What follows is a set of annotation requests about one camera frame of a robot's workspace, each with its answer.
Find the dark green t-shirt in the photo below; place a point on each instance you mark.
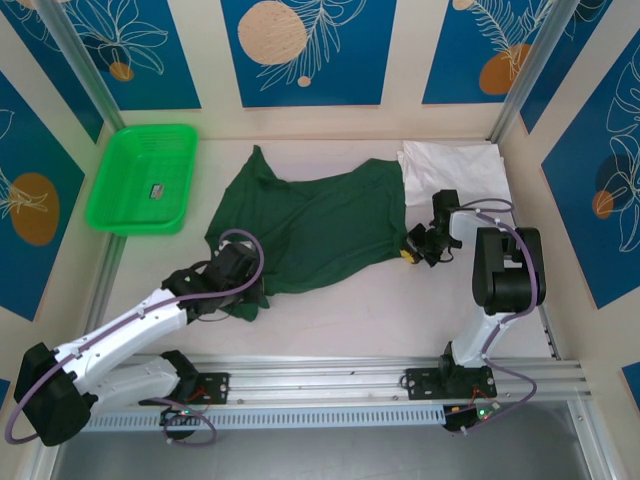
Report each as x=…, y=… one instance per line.
x=320, y=225

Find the green plastic basket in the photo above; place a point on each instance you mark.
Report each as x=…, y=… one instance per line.
x=115, y=210

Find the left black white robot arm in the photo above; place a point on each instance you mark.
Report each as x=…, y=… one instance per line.
x=125, y=330

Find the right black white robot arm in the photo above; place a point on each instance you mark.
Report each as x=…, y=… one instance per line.
x=505, y=270

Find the white folded t-shirt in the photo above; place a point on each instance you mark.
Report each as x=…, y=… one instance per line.
x=450, y=165

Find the small basket label sticker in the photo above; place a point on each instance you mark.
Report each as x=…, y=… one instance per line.
x=157, y=190

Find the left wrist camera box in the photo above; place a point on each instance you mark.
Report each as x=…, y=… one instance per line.
x=236, y=261

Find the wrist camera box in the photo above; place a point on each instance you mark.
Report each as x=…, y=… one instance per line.
x=236, y=261
x=445, y=201

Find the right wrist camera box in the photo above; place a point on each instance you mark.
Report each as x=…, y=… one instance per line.
x=445, y=201

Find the aluminium side rail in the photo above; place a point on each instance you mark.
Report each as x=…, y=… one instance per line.
x=111, y=265
x=550, y=345

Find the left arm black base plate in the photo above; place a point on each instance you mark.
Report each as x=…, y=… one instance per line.
x=220, y=387

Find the aluminium mounting rail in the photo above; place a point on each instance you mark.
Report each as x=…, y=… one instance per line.
x=320, y=380

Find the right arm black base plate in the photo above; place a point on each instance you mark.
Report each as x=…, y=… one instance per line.
x=417, y=382

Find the blue floral wall panel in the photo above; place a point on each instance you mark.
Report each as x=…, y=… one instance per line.
x=4, y=395
x=575, y=65
x=632, y=380
x=350, y=75
x=40, y=150
x=450, y=50
x=575, y=225
x=55, y=85
x=165, y=75

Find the aluminium frame post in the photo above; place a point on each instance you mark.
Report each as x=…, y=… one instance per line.
x=531, y=65
x=85, y=65

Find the aluminium frame bar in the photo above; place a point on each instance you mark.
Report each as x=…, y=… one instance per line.
x=35, y=465
x=597, y=450

